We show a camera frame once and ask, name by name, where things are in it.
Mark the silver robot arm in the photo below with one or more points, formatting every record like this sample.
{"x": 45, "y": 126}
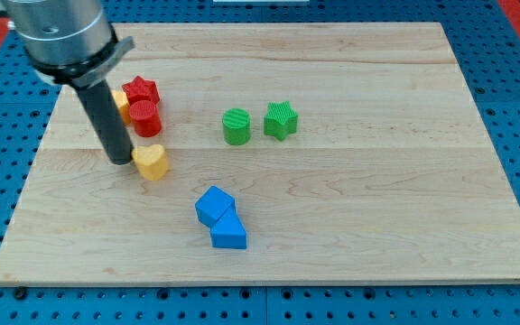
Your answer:
{"x": 68, "y": 42}

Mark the yellow hexagon block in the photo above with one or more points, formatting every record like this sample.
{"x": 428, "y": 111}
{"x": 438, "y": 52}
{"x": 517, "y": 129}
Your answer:
{"x": 122, "y": 105}

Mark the wooden board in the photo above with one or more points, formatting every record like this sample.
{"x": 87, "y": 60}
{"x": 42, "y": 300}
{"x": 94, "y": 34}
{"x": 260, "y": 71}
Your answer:
{"x": 390, "y": 179}

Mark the green cylinder block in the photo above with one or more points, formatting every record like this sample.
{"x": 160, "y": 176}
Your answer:
{"x": 236, "y": 126}

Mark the green star block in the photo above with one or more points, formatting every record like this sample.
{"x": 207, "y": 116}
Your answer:
{"x": 280, "y": 120}

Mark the blue cube block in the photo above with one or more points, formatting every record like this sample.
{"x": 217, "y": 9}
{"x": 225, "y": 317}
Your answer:
{"x": 212, "y": 205}

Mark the blue triangle block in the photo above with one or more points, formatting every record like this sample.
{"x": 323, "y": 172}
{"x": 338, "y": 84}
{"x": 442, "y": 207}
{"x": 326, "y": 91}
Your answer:
{"x": 229, "y": 232}

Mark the yellow heart block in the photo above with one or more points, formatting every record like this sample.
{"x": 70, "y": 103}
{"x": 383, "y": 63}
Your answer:
{"x": 151, "y": 161}

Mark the red cylinder block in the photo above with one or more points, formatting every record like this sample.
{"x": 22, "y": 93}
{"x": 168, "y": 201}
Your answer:
{"x": 145, "y": 118}

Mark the red star block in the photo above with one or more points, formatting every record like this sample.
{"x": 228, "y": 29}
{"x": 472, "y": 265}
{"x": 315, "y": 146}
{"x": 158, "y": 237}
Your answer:
{"x": 140, "y": 89}

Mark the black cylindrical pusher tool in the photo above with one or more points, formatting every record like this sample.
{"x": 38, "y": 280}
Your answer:
{"x": 105, "y": 118}

